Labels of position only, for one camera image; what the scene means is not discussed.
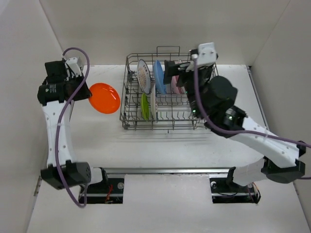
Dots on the white plate teal rim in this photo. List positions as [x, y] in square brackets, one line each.
[154, 104]

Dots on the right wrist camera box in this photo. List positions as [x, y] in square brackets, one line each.
[206, 54]

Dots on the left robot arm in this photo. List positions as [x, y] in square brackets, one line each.
[62, 87]

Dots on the lime green plate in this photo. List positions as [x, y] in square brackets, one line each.
[144, 106]

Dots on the front aluminium rail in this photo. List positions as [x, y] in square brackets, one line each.
[197, 170]

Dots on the grey wire dish rack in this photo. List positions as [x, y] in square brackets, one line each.
[173, 110]

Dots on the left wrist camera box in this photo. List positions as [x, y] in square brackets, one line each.
[74, 66]

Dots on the blue plate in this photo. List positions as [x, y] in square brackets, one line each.
[159, 77]

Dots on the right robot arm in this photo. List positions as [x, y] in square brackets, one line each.
[212, 98]

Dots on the pink plate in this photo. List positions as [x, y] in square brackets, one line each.
[176, 89]

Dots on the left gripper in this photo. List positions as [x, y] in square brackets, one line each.
[85, 93]

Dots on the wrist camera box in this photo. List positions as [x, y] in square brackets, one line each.
[206, 54]
[74, 66]

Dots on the white plate orange sunburst pattern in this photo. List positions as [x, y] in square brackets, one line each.
[144, 77]

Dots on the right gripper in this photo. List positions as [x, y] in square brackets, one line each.
[170, 70]

